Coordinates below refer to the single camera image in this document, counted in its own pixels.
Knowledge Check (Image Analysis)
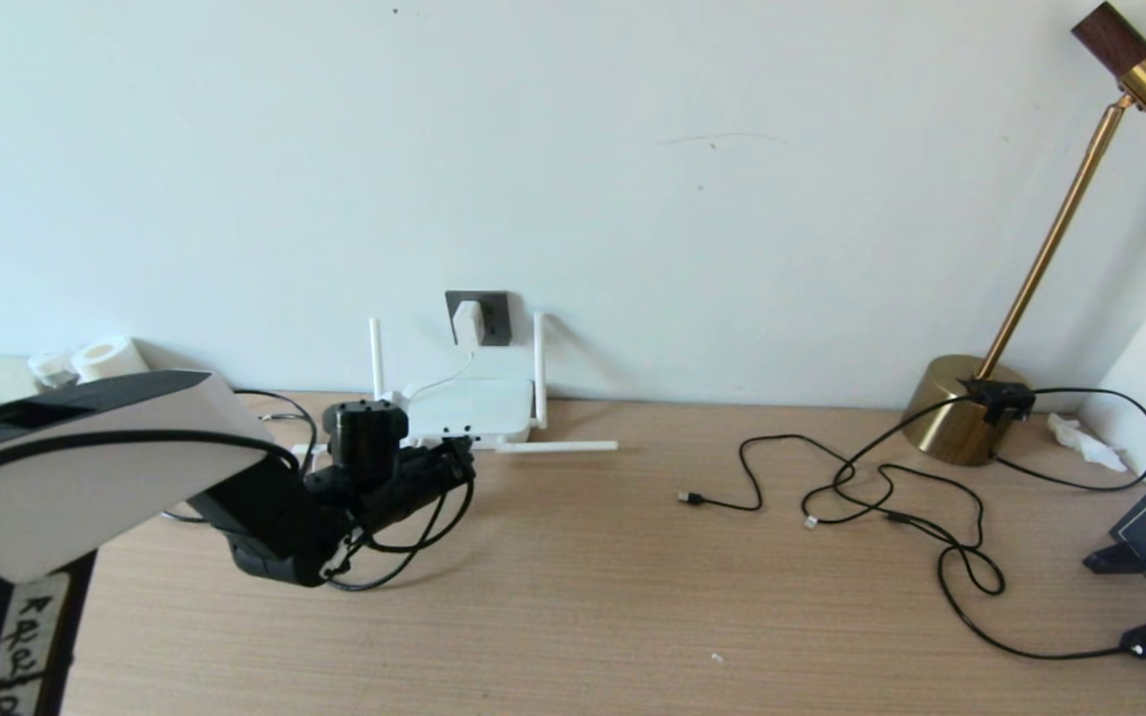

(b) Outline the black USB cable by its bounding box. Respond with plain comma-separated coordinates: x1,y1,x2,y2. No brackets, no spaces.
679,432,1009,596

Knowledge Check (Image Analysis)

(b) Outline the black cable with silver connector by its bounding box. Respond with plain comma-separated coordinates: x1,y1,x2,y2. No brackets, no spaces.
803,460,984,551

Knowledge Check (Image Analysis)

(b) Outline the black ethernet cable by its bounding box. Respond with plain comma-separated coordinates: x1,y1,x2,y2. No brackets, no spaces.
160,390,479,594

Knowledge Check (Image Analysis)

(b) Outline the short black lamp cord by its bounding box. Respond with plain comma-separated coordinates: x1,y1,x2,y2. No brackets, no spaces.
991,385,1146,490

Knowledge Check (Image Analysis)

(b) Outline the crumpled white tissue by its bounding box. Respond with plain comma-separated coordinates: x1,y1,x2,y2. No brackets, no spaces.
1049,412,1129,471

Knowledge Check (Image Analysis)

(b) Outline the white wifi router with antennas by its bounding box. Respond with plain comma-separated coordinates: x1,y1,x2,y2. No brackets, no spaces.
369,313,620,456

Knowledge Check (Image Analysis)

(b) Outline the small clear plastic jar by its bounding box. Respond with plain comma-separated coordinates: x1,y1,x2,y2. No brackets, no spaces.
29,349,82,391

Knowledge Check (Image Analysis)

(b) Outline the black plastic clip stand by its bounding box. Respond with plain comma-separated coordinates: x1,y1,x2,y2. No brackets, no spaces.
1083,541,1146,573

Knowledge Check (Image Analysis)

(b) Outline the grey wall power socket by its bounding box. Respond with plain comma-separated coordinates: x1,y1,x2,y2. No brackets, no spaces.
446,289,512,346

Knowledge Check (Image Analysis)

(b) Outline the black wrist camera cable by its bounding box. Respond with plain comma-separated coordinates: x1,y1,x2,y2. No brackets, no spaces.
0,428,455,558

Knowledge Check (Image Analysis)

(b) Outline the brass desk lamp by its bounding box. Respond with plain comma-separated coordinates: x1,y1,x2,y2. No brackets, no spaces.
903,0,1146,466

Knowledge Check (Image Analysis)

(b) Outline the black inline cord switch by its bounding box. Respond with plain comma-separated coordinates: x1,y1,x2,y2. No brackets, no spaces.
964,377,1039,425

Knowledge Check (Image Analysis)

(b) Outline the white toilet paper roll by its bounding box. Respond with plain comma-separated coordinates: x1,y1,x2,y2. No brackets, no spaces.
72,335,151,384

